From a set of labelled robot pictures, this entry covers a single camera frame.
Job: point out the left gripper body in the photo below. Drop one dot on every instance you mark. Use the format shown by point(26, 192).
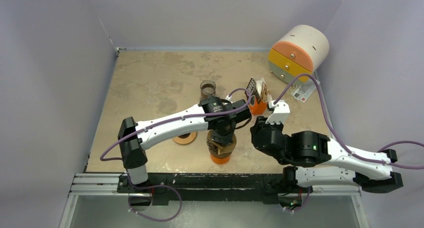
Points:
point(225, 135)

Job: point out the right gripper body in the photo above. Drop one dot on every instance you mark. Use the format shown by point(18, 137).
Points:
point(260, 133)

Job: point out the dark walnut dripper stand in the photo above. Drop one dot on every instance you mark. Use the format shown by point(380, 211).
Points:
point(227, 149)

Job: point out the orange glass carafe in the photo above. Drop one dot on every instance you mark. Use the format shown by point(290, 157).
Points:
point(220, 160)

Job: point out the coffee paper filter box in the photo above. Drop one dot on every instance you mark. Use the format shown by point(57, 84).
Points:
point(260, 96)

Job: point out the grey glass carafe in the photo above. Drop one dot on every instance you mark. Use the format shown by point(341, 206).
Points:
point(207, 89)

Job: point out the light bamboo dripper stand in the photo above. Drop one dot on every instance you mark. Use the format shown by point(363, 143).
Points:
point(185, 138)

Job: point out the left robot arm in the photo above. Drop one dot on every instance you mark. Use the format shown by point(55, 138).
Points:
point(214, 114)

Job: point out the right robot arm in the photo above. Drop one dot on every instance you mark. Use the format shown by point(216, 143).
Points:
point(311, 158)

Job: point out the paper leaflet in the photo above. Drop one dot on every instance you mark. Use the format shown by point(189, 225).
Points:
point(303, 91)

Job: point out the round drawer organizer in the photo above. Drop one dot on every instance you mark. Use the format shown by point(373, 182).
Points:
point(301, 50)

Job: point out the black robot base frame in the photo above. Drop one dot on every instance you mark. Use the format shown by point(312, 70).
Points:
point(270, 189)

